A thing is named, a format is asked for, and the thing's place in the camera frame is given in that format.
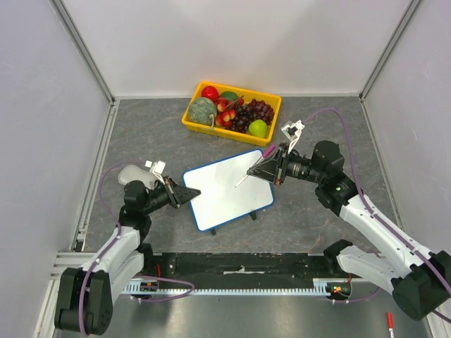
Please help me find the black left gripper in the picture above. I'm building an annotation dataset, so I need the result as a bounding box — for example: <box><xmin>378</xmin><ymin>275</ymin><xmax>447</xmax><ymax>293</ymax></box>
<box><xmin>142</xmin><ymin>176</ymin><xmax>200</xmax><ymax>215</ymax></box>

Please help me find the purple capped whiteboard marker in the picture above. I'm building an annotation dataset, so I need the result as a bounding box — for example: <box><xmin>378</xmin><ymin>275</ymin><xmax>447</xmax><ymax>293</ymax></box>
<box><xmin>234</xmin><ymin>144</ymin><xmax>276</xmax><ymax>188</ymax></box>

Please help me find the blue framed whiteboard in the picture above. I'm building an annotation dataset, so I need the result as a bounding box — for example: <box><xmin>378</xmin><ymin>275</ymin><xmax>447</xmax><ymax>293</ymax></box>
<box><xmin>182</xmin><ymin>149</ymin><xmax>275</xmax><ymax>232</ymax></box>

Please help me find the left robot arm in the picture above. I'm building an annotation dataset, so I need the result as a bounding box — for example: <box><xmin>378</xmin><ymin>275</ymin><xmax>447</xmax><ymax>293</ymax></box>
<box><xmin>54</xmin><ymin>177</ymin><xmax>201</xmax><ymax>337</ymax></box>

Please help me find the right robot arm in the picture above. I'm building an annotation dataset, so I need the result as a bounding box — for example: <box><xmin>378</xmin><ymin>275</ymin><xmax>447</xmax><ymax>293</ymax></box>
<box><xmin>247</xmin><ymin>141</ymin><xmax>450</xmax><ymax>320</ymax></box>

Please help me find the white whiteboard eraser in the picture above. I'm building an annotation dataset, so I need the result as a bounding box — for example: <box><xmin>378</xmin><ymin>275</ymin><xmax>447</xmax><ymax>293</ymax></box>
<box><xmin>118</xmin><ymin>165</ymin><xmax>156</xmax><ymax>189</ymax></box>

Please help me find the green pear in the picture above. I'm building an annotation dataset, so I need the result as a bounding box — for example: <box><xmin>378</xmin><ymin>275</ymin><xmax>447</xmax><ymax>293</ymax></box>
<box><xmin>248</xmin><ymin>119</ymin><xmax>268</xmax><ymax>138</ymax></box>

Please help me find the dark purple grape bunch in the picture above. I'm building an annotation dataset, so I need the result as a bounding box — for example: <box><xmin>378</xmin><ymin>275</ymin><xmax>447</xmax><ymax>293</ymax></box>
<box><xmin>229</xmin><ymin>99</ymin><xmax>275</xmax><ymax>134</ymax></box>

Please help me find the yellow plastic fruit tray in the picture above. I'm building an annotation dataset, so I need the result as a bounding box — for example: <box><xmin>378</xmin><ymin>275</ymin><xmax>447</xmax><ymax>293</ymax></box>
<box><xmin>182</xmin><ymin>81</ymin><xmax>282</xmax><ymax>146</ymax></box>

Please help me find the red cherries cluster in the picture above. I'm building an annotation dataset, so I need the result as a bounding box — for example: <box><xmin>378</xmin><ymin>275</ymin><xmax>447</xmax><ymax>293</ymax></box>
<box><xmin>215</xmin><ymin>96</ymin><xmax>245</xmax><ymax>129</ymax></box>

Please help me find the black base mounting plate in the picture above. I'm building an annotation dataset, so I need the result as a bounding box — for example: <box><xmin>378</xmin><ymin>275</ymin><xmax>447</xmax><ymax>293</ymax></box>
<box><xmin>143</xmin><ymin>253</ymin><xmax>347</xmax><ymax>290</ymax></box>

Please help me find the green mango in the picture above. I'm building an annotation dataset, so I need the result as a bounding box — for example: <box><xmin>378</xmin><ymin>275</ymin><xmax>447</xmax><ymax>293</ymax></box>
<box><xmin>220</xmin><ymin>91</ymin><xmax>238</xmax><ymax>101</ymax></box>

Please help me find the green netted melon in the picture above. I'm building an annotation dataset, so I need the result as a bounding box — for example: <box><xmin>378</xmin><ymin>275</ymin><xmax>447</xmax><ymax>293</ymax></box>
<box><xmin>188</xmin><ymin>97</ymin><xmax>216</xmax><ymax>125</ymax></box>

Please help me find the red apple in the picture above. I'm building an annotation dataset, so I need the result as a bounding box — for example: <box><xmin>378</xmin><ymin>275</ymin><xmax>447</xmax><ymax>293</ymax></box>
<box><xmin>201</xmin><ymin>85</ymin><xmax>219</xmax><ymax>101</ymax></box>

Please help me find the red marker pen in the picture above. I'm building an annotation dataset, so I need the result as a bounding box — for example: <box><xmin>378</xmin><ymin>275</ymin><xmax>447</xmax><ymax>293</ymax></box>
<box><xmin>387</xmin><ymin>312</ymin><xmax>395</xmax><ymax>338</ymax></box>

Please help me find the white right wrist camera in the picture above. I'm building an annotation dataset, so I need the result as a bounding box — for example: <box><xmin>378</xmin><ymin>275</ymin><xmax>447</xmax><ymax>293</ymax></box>
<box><xmin>281</xmin><ymin>120</ymin><xmax>304</xmax><ymax>153</ymax></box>

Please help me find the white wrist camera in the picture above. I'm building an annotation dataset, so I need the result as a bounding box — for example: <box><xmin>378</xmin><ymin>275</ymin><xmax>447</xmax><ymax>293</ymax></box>
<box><xmin>144</xmin><ymin>161</ymin><xmax>166</xmax><ymax>183</ymax></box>
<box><xmin>281</xmin><ymin>120</ymin><xmax>304</xmax><ymax>153</ymax></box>

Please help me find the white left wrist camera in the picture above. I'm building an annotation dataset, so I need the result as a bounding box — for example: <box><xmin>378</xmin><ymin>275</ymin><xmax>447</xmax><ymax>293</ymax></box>
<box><xmin>144</xmin><ymin>161</ymin><xmax>166</xmax><ymax>183</ymax></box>

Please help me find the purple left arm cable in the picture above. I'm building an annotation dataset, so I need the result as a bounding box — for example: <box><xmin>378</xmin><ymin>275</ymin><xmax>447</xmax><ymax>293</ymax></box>
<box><xmin>79</xmin><ymin>161</ymin><xmax>195</xmax><ymax>336</ymax></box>

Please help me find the light blue cable duct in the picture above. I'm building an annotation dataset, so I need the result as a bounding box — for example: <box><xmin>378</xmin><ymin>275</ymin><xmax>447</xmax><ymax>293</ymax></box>
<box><xmin>121</xmin><ymin>279</ymin><xmax>344</xmax><ymax>296</ymax></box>

